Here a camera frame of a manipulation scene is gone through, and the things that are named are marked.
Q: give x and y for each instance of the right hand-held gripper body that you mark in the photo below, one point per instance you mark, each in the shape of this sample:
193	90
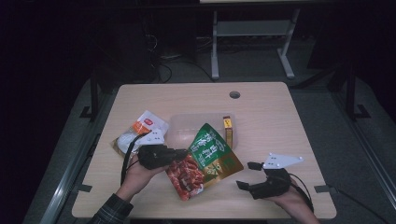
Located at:
274	185

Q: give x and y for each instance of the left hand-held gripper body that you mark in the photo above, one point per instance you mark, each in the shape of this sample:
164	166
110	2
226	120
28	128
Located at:
154	155

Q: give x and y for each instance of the clear plastic container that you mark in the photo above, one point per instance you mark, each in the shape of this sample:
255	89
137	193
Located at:
186	127

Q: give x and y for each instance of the green and red snack packet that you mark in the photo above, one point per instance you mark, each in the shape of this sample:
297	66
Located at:
211	155

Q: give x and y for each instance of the small narrow snack packet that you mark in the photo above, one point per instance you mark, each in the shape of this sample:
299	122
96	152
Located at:
228	130

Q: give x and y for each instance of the person's right hand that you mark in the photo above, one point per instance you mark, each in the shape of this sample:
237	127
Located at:
295	202

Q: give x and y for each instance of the person's left hand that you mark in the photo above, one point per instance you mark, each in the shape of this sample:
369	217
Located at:
137	179

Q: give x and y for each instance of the orange and white snack packet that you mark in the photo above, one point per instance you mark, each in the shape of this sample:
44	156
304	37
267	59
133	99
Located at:
146	121

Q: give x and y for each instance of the black metal stand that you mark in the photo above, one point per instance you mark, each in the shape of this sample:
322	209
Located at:
94	96
351	96

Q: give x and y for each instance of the grey metal table bracket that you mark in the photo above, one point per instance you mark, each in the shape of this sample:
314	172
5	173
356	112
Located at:
322	188
83	188

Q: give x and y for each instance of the white metal table frame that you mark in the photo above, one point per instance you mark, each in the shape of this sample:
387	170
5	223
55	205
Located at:
249	28

